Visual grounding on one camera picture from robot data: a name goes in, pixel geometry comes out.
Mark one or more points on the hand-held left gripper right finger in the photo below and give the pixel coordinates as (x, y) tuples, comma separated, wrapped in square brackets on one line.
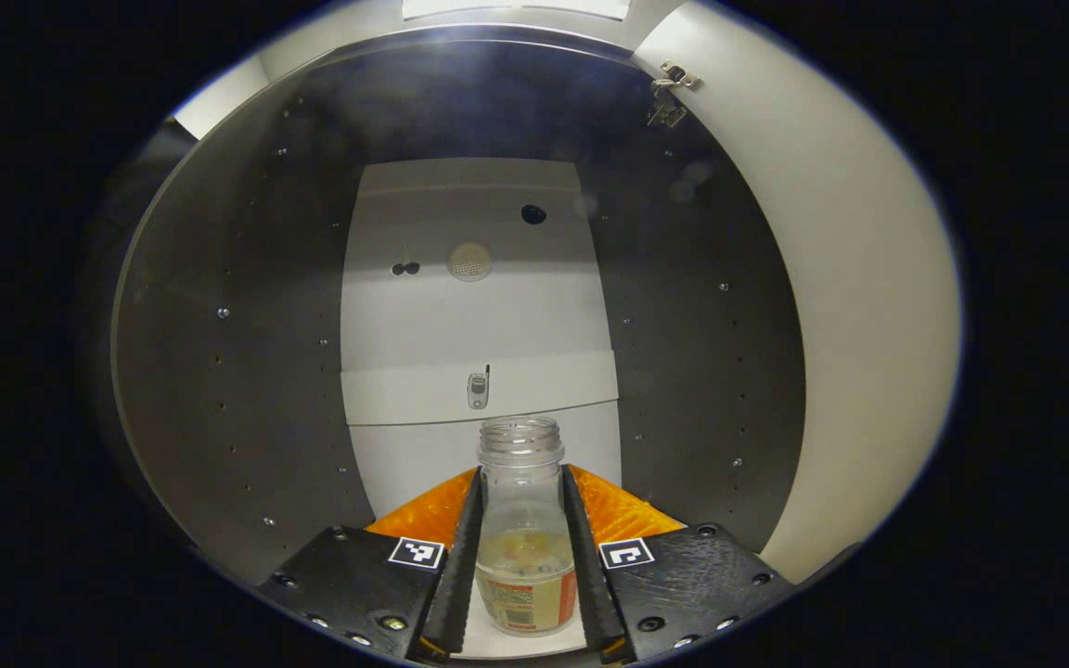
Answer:
[(590, 584)]

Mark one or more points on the clear glass bottle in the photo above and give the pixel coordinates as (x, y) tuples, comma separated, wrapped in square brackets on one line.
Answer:
[(521, 520)]

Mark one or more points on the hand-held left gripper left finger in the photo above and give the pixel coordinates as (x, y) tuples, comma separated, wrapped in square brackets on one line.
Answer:
[(462, 575)]

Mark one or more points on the light grey cabinet door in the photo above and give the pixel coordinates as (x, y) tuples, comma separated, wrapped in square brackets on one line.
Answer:
[(869, 325)]

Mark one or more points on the long ceiling light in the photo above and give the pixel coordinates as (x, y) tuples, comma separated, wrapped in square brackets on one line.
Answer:
[(516, 7)]

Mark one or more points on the metal cabinet hinge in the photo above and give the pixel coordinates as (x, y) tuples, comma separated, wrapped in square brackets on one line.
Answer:
[(678, 76)]

